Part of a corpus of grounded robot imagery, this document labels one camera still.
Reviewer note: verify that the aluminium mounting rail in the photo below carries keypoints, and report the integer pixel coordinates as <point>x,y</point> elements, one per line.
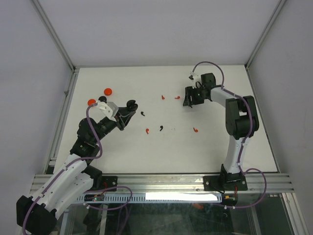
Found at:
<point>141,183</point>

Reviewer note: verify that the slotted cable duct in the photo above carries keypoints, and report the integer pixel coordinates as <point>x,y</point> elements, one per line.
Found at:
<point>150,197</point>

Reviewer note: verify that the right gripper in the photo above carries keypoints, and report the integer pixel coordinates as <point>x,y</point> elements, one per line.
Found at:
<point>190,91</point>

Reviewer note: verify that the red case lower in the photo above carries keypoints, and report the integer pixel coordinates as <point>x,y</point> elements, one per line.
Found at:
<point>91,101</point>

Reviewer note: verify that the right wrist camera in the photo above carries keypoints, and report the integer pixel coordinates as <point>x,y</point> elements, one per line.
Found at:
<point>195,79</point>

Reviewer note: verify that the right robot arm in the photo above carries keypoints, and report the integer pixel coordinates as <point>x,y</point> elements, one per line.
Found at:
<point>241,122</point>

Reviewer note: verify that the red case upper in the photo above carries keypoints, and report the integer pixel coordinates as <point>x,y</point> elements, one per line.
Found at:
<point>107,91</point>

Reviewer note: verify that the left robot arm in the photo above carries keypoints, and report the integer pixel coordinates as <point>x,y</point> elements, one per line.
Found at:
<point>39,213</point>

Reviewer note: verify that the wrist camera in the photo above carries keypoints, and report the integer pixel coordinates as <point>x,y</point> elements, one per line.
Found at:
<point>109,109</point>
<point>195,79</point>

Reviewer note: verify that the red case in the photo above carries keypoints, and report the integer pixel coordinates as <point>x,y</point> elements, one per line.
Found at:
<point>91,101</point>
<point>107,91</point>

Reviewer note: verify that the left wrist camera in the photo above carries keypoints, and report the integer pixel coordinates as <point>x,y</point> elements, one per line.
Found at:
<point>109,109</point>

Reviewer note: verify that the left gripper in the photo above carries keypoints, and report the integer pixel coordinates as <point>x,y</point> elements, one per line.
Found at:
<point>122,117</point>

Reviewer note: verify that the black case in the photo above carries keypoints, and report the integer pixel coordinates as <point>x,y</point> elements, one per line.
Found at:
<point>131,105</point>
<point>102,99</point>

